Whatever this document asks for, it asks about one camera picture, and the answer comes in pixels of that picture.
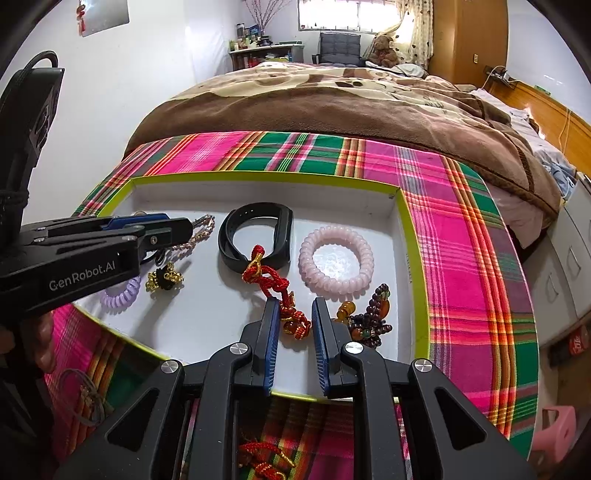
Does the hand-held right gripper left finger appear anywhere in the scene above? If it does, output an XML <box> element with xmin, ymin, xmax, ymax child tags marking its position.
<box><xmin>53</xmin><ymin>298</ymin><xmax>282</xmax><ymax>480</ymax></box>

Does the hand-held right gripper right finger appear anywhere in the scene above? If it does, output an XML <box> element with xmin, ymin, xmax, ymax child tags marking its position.
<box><xmin>311</xmin><ymin>297</ymin><xmax>536</xmax><ymax>480</ymax></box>

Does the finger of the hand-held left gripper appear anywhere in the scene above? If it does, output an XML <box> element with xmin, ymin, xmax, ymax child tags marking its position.
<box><xmin>22</xmin><ymin>216</ymin><xmax>194</xmax><ymax>265</ymax></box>
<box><xmin>21</xmin><ymin>212</ymin><xmax>170</xmax><ymax>241</ymax></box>

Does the gold chain bracelet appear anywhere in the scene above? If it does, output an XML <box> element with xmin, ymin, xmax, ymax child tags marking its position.
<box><xmin>165</xmin><ymin>214</ymin><xmax>216</xmax><ymax>260</ymax></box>

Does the black and gold bead ornament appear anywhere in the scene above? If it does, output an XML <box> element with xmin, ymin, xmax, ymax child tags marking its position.
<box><xmin>146</xmin><ymin>261</ymin><xmax>185</xmax><ymax>293</ymax></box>

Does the purple spiral hair tie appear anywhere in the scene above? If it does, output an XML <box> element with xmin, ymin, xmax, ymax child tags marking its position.
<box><xmin>100</xmin><ymin>276</ymin><xmax>142</xmax><ymax>315</ymax></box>

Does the brown bead bracelet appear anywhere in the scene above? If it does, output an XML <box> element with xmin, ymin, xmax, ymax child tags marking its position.
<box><xmin>334</xmin><ymin>283</ymin><xmax>394</xmax><ymax>348</ymax></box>

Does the red knotted cord ornament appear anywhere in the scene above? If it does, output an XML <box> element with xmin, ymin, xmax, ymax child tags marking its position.
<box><xmin>242</xmin><ymin>245</ymin><xmax>313</xmax><ymax>341</ymax></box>

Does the yellow cardboard box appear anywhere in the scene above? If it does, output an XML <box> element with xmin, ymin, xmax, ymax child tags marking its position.
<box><xmin>74</xmin><ymin>173</ymin><xmax>433</xmax><ymax>403</ymax></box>

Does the black wristband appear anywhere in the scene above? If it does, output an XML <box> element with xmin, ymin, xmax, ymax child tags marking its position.
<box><xmin>218</xmin><ymin>202</ymin><xmax>294</xmax><ymax>276</ymax></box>

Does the person's left hand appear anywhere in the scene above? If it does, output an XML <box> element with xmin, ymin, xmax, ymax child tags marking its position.
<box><xmin>18</xmin><ymin>313</ymin><xmax>55</xmax><ymax>376</ymax></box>

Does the plaid blanket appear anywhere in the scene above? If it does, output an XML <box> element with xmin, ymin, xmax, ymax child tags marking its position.
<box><xmin>44</xmin><ymin>131</ymin><xmax>541</xmax><ymax>480</ymax></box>

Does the white desk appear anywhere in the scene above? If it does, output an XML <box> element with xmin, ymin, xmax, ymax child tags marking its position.
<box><xmin>228</xmin><ymin>43</ymin><xmax>306</xmax><ymax>73</ymax></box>

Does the brown printed blanket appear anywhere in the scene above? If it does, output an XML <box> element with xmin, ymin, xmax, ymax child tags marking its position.
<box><xmin>124</xmin><ymin>62</ymin><xmax>562</xmax><ymax>230</ymax></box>

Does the row of bottles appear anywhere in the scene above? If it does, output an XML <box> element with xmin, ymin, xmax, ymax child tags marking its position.
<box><xmin>229</xmin><ymin>23</ymin><xmax>274</xmax><ymax>51</ymax></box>

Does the pink bed sheet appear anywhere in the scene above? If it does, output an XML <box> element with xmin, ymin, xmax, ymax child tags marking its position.
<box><xmin>501</xmin><ymin>184</ymin><xmax>563</xmax><ymax>251</ymax></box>

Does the vase of dry branches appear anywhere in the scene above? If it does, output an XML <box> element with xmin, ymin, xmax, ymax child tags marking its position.
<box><xmin>242</xmin><ymin>0</ymin><xmax>297</xmax><ymax>29</ymax></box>

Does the pink plastic stool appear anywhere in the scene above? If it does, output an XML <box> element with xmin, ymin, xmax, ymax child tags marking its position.
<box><xmin>533</xmin><ymin>405</ymin><xmax>579</xmax><ymax>456</ymax></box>

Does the cola bottle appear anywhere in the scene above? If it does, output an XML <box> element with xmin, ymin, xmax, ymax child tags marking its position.
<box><xmin>549</xmin><ymin>327</ymin><xmax>590</xmax><ymax>366</ymax></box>

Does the white nightstand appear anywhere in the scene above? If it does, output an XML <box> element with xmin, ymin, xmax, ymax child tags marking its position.
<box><xmin>526</xmin><ymin>174</ymin><xmax>591</xmax><ymax>348</ymax></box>

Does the grey cushioned chair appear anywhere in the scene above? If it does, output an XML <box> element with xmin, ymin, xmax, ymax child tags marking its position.
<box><xmin>311</xmin><ymin>31</ymin><xmax>366</xmax><ymax>68</ymax></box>

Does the window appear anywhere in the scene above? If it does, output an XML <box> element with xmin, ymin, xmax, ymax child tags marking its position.
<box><xmin>297</xmin><ymin>0</ymin><xmax>403</xmax><ymax>34</ymax></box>

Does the brown teddy bear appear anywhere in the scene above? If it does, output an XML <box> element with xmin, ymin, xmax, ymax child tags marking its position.
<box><xmin>366</xmin><ymin>34</ymin><xmax>399</xmax><ymax>68</ymax></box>

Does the light blue cloth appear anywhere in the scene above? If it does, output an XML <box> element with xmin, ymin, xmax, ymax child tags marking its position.
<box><xmin>539</xmin><ymin>156</ymin><xmax>579</xmax><ymax>200</ymax></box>

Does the white pillow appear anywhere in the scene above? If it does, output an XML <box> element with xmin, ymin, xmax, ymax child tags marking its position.
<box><xmin>470</xmin><ymin>87</ymin><xmax>542</xmax><ymax>136</ymax></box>

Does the power strip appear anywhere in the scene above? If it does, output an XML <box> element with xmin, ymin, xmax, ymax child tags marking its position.
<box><xmin>483</xmin><ymin>65</ymin><xmax>514</xmax><ymax>87</ymax></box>

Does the patterned curtain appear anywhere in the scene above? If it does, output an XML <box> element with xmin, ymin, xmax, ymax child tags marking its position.
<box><xmin>394</xmin><ymin>0</ymin><xmax>435</xmax><ymax>71</ymax></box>

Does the wooden headboard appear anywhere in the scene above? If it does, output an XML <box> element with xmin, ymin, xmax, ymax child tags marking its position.
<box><xmin>485</xmin><ymin>78</ymin><xmax>591</xmax><ymax>186</ymax></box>

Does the wooden wardrobe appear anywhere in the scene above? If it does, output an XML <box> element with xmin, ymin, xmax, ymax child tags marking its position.
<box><xmin>427</xmin><ymin>0</ymin><xmax>509</xmax><ymax>87</ymax></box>

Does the black cord bracelet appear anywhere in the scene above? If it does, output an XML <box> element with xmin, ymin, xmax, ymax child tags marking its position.
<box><xmin>139</xmin><ymin>248</ymin><xmax>169</xmax><ymax>267</ymax></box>

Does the pink bead bracelet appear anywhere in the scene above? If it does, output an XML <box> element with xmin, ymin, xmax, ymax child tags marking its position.
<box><xmin>298</xmin><ymin>226</ymin><xmax>375</xmax><ymax>295</ymax></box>

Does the grey hair tie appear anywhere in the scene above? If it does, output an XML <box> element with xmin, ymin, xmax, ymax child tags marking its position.
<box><xmin>57</xmin><ymin>368</ymin><xmax>115</xmax><ymax>426</ymax></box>

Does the wall mirror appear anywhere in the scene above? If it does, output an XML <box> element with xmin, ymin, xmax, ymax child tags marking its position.
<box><xmin>80</xmin><ymin>0</ymin><xmax>130</xmax><ymax>27</ymax></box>

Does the white cable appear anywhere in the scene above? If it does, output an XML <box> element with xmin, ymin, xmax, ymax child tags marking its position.
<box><xmin>558</xmin><ymin>110</ymin><xmax>574</xmax><ymax>154</ymax></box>

